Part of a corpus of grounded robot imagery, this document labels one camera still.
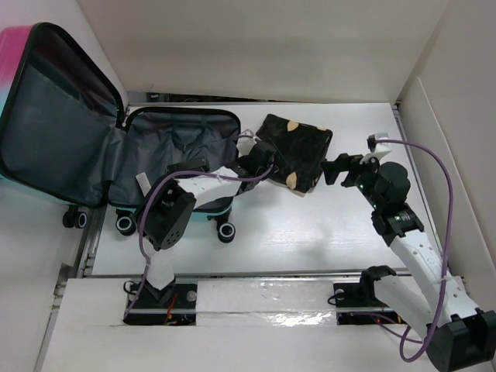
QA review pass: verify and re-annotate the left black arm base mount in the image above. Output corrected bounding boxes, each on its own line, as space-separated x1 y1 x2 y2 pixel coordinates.
123 281 198 326

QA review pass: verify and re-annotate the pink and teal kids suitcase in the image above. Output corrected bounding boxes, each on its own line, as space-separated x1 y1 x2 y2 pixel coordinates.
1 22 241 236

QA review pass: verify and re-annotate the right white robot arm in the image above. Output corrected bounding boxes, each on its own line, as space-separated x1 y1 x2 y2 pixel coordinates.
321 153 495 371

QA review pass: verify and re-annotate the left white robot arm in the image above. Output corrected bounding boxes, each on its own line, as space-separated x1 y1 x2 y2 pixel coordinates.
128 141 277 309

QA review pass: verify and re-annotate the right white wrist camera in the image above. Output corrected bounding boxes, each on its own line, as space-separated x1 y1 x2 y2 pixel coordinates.
360 133 391 165

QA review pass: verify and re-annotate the white slim cosmetic box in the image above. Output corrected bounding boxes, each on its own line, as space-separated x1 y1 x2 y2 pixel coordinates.
136 172 152 196

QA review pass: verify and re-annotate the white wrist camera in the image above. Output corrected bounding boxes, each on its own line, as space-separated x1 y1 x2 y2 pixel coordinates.
236 130 260 156
360 133 391 165

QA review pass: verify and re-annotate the black garment with patches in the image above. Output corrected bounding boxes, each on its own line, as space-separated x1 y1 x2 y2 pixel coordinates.
256 114 333 194

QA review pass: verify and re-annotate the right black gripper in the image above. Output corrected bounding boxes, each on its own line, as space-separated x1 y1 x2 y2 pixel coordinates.
319 151 384 210

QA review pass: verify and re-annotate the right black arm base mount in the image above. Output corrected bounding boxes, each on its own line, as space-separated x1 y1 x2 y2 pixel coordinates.
328 282 406 326

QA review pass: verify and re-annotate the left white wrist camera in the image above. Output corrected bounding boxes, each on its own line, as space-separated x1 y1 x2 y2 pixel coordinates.
236 130 260 156

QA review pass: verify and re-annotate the aluminium front rail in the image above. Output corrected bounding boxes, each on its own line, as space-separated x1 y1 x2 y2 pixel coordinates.
83 269 418 281

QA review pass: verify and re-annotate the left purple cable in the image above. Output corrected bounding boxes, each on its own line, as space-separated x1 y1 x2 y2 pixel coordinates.
137 133 277 275

